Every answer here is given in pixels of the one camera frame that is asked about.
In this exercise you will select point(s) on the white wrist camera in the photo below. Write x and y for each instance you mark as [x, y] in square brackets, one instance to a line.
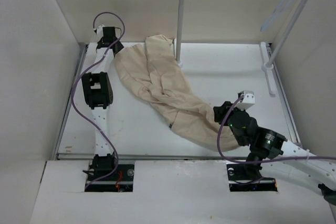
[99, 29]
[246, 100]

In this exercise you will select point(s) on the aluminium right frame rail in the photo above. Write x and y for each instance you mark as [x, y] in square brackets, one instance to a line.
[294, 135]

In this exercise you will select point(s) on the aluminium front frame rail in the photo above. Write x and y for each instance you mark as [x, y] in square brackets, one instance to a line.
[68, 156]

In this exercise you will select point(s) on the aluminium frame rail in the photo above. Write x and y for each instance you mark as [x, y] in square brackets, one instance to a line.
[82, 52]
[294, 135]
[68, 156]

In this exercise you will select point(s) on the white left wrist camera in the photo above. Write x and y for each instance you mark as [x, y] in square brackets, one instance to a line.
[99, 29]

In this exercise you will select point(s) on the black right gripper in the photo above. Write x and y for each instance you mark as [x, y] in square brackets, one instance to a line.
[219, 110]

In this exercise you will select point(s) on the aluminium left frame rail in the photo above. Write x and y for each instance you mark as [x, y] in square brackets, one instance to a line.
[82, 52]

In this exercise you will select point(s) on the white right rack pole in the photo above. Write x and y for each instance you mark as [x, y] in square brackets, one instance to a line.
[268, 59]

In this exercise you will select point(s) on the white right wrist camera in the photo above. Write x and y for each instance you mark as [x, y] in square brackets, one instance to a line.
[246, 100]

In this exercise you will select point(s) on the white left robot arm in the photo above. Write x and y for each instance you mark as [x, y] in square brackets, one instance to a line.
[97, 87]

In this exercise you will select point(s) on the white rack pole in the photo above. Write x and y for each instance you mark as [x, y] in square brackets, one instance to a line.
[268, 59]
[178, 39]

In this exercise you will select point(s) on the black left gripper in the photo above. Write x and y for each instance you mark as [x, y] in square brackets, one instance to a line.
[118, 48]

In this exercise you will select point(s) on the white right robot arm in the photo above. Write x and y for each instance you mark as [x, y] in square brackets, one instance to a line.
[268, 146]

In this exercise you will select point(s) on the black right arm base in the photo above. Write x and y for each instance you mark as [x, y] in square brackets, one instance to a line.
[245, 176]

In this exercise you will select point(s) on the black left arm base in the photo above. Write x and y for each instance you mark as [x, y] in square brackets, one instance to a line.
[105, 174]

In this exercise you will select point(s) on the beige trousers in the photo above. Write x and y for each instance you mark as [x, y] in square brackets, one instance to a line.
[151, 73]

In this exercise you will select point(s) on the white centre rack pole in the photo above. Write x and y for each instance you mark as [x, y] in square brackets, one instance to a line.
[178, 39]

